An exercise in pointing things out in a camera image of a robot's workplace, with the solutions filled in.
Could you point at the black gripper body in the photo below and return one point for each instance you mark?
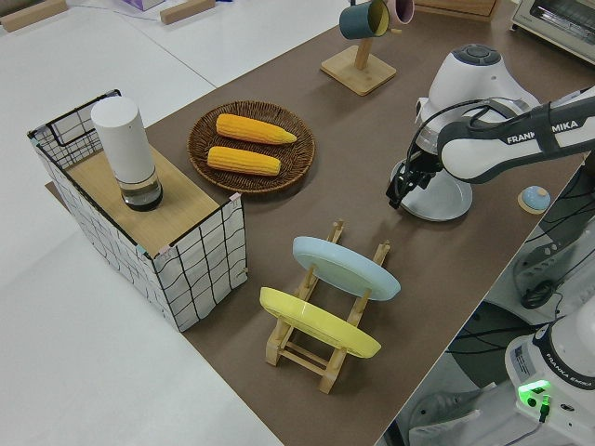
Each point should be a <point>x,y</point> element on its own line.
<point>418,166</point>

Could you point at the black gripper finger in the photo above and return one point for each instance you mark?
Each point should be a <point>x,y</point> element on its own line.
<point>413,182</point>
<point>395,195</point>

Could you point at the gray ceramic plate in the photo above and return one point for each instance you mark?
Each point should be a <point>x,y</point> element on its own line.
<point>437,204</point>

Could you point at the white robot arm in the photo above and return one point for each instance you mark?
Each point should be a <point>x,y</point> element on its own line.
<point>474,153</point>

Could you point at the light blue plate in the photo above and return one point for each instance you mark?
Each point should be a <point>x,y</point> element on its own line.
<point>344,267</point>

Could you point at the yellow plate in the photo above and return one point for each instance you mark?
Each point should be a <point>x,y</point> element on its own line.
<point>316,323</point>

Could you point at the wooden plate rack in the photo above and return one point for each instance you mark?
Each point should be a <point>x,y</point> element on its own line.
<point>302,355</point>

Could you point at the brown table mat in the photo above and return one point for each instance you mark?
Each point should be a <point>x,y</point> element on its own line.
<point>418,279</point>

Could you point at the small wooden block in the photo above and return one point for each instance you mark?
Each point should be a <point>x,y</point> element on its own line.
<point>367,74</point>

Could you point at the blue service bell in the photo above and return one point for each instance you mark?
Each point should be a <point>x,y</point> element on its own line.
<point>534,200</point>

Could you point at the yellow corn cob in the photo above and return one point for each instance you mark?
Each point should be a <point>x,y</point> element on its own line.
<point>255,129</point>
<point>244,161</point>

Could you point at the dark teal mug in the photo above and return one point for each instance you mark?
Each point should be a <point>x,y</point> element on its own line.
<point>355,23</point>

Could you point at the pink mug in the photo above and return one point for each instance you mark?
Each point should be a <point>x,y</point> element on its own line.
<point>402,9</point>

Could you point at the brown wicker basket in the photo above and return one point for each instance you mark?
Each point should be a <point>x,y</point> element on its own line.
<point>200,144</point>

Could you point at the white toaster oven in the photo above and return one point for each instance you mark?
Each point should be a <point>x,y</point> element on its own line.
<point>558,18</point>

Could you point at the grey sneaker shoe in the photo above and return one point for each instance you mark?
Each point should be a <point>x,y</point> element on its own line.
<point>451,413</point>

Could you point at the white cylindrical bottle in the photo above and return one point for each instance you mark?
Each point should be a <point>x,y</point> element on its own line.
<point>123,139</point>

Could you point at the light wooden block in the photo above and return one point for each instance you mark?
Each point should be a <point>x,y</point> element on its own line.
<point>186,10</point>
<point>32,14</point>

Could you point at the purple tissue box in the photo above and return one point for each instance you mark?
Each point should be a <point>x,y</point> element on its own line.
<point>141,3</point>

